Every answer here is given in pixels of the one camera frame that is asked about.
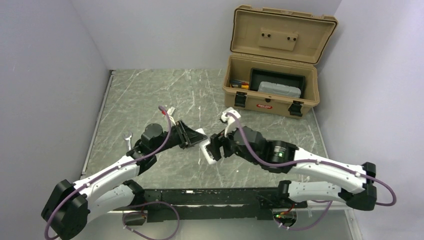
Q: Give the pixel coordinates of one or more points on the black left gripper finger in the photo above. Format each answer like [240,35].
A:
[191,131]
[195,138]

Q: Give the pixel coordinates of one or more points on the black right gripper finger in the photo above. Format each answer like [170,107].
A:
[216,140]
[218,152]

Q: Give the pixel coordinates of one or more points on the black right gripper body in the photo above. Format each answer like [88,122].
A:
[230,146]

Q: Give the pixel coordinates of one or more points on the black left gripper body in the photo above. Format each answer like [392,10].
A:
[177,137]

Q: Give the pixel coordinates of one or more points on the white remote control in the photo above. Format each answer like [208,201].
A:
[206,153]

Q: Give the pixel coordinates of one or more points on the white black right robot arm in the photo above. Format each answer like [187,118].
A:
[340,182]

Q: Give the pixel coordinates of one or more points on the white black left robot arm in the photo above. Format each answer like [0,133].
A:
[72,205]

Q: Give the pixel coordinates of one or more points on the silver wrench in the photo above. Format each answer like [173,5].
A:
[127,137]

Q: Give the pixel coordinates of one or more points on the screwdrivers in toolbox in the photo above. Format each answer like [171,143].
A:
[235,83]

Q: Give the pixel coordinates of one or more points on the grey plastic case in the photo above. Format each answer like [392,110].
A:
[279,89]

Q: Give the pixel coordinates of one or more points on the black toolbox tray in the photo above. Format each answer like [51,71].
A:
[260,75]

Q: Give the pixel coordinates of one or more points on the tan plastic toolbox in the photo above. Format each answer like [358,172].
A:
[277,40]

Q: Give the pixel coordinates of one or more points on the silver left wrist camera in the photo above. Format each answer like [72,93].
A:
[169,113]

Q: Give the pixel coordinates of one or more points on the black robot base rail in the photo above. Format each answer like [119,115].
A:
[213,203]

